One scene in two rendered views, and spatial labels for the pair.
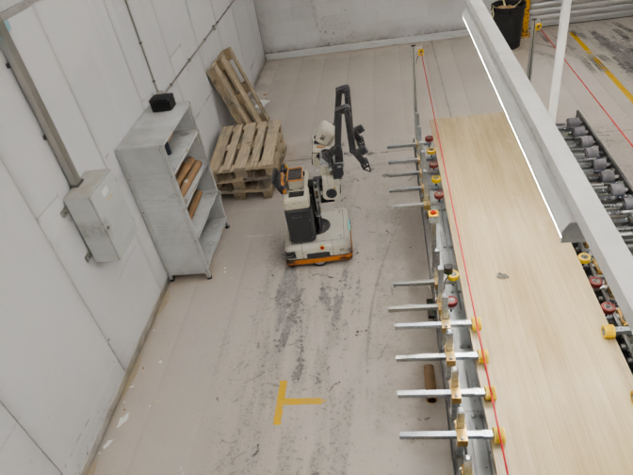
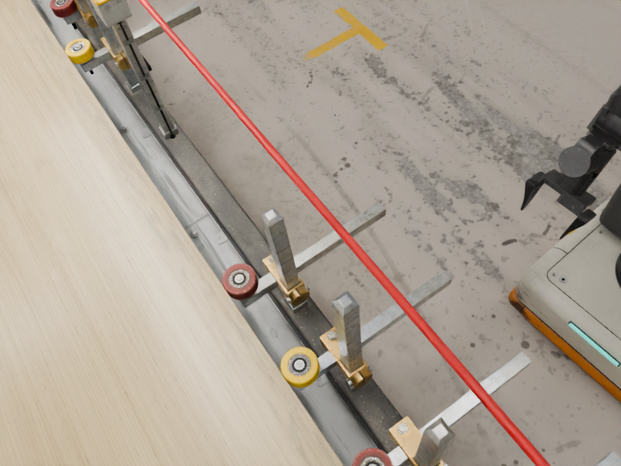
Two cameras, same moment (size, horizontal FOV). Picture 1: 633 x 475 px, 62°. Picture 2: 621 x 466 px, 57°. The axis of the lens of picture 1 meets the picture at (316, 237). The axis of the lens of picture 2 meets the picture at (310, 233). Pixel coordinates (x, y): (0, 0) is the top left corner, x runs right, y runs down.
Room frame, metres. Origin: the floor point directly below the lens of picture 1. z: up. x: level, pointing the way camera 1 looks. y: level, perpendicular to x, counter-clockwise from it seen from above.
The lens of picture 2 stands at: (4.25, -1.30, 2.06)
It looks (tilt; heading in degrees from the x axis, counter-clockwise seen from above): 59 degrees down; 144
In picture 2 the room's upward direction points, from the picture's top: 11 degrees counter-clockwise
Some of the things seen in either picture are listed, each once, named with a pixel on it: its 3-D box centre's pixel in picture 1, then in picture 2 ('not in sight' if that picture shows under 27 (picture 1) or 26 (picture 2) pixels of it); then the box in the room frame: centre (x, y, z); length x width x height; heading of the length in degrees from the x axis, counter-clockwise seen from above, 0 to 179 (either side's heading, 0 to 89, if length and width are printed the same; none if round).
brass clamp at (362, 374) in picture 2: not in sight; (346, 357); (3.94, -1.03, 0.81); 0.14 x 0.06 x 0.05; 169
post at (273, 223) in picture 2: (426, 193); (286, 269); (3.71, -0.99, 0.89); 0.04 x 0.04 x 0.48; 79
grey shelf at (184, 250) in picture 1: (180, 193); not in sight; (4.69, 1.27, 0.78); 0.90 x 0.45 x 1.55; 169
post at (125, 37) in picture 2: (433, 245); (145, 80); (2.99, -0.84, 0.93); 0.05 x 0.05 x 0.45; 79
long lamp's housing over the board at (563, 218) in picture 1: (507, 83); not in sight; (2.43, -1.07, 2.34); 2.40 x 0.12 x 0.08; 169
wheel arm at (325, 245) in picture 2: (415, 204); (313, 253); (3.69, -0.89, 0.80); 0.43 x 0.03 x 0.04; 79
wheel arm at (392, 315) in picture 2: (413, 188); (374, 328); (3.94, -0.94, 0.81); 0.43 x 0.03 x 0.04; 79
